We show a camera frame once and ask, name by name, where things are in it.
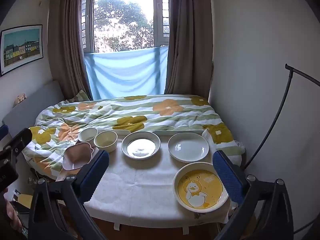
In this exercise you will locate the framed wall picture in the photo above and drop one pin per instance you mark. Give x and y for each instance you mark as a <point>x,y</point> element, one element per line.
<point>21,47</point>

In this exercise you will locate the window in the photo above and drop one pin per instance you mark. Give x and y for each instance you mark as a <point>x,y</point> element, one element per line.
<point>123,17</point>

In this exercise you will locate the plain white plate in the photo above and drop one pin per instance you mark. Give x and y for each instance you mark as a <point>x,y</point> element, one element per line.
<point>188,146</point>

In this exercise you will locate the black lamp stand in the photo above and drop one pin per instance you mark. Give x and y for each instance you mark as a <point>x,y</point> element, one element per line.
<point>282,110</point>

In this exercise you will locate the brown curtain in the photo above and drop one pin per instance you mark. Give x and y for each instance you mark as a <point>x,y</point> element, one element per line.
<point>190,42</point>
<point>66,50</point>

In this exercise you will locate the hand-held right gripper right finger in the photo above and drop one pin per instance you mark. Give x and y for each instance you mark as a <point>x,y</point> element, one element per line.
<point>226,177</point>

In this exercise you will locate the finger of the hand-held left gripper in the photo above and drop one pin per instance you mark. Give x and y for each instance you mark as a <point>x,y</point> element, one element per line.
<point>3,132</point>
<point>18,140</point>

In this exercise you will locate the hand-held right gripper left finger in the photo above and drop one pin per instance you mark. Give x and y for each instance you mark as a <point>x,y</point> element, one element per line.
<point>98,170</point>

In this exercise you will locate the white bowl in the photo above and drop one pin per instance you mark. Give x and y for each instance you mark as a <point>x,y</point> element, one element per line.
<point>87,135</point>

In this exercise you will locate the white patterned tablecloth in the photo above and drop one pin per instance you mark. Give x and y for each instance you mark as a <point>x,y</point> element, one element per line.
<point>140,180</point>

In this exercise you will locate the small figure on headboard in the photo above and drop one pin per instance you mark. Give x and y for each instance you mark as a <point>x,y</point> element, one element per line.
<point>20,97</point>

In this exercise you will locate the grey headboard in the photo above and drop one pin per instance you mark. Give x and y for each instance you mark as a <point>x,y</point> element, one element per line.
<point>32,102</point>

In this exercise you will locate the light blue cloth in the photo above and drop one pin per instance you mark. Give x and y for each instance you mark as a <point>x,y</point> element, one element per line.
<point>126,73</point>

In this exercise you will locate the grey-rimmed plate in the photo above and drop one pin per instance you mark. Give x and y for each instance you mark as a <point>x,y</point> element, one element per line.
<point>140,145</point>

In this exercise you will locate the green striped pillow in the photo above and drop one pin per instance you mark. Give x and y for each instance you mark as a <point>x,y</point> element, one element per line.
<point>81,95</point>

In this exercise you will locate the cream bowl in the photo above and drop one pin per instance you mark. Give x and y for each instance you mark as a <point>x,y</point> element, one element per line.
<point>105,141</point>

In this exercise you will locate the pink bear-shaped bowl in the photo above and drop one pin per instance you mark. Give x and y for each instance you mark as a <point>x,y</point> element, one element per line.
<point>76,156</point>

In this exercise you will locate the person's left hand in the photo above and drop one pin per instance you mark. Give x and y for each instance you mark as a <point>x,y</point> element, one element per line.
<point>13,215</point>

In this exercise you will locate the yellow duck plate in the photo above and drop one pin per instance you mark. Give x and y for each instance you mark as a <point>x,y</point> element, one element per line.
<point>200,188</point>

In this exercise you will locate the floral blanket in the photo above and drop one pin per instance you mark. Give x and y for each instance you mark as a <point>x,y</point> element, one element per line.
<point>150,115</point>

